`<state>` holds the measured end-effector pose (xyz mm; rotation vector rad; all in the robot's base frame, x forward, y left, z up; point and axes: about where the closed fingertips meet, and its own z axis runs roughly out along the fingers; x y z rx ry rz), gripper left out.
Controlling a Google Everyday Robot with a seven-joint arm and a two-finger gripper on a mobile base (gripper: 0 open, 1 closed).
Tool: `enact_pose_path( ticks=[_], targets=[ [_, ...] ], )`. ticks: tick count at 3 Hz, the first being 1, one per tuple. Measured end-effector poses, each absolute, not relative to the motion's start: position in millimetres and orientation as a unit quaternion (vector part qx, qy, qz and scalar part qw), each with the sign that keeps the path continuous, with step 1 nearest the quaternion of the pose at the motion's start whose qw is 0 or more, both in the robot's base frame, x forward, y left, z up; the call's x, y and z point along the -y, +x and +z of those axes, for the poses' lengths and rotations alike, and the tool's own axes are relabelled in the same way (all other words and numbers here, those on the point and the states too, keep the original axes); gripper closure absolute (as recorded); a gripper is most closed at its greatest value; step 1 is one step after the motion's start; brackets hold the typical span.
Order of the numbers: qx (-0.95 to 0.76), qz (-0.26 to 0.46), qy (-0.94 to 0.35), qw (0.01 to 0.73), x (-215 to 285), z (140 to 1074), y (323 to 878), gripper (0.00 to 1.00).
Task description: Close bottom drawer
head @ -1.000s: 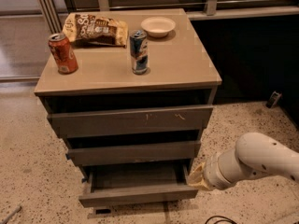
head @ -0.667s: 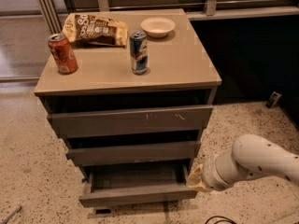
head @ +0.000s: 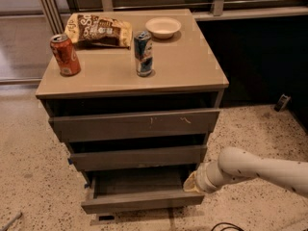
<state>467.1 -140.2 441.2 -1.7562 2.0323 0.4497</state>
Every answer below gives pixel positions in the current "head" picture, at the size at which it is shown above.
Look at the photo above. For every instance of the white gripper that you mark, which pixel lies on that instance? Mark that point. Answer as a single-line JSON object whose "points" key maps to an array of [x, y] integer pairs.
{"points": [[202, 177]]}

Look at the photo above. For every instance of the grey bottom drawer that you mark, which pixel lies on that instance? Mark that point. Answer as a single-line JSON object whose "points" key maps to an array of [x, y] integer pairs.
{"points": [[134, 189]]}

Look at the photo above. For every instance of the grey drawer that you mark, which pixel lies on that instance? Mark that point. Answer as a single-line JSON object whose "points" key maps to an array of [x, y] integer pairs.
{"points": [[107, 159], [133, 125], [134, 189]]}

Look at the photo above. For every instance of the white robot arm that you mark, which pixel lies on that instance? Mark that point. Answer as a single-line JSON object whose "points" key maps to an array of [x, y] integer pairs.
{"points": [[235, 165]]}

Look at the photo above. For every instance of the grey middle drawer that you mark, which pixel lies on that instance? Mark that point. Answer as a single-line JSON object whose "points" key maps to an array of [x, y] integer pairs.
{"points": [[107, 159]]}

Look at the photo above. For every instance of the grey drawer cabinet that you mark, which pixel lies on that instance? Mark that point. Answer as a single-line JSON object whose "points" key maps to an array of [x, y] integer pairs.
{"points": [[185, 76]]}

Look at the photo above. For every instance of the grey top drawer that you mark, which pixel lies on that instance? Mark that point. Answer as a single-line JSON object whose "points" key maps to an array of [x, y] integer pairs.
{"points": [[133, 125]]}

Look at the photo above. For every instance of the small black floor marker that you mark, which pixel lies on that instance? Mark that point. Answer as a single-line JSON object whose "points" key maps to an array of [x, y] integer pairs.
{"points": [[106, 218]]}

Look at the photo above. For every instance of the small black floor box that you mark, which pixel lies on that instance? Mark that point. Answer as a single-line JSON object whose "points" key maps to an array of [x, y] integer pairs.
{"points": [[282, 102]]}

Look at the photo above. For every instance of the blue silver energy drink can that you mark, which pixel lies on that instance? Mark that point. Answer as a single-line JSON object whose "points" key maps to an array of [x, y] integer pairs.
{"points": [[143, 53]]}

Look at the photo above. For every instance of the white bowl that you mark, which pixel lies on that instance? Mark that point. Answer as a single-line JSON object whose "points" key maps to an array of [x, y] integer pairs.
{"points": [[163, 27]]}

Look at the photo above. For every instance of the red soda can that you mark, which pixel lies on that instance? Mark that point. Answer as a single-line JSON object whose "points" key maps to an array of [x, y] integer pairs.
{"points": [[65, 55]]}

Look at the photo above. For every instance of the grey metal rod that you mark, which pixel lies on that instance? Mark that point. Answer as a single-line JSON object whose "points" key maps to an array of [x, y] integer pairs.
{"points": [[11, 221]]}

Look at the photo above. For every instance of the brown yellow chip bag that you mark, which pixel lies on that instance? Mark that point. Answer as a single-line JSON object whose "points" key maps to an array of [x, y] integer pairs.
{"points": [[99, 30]]}

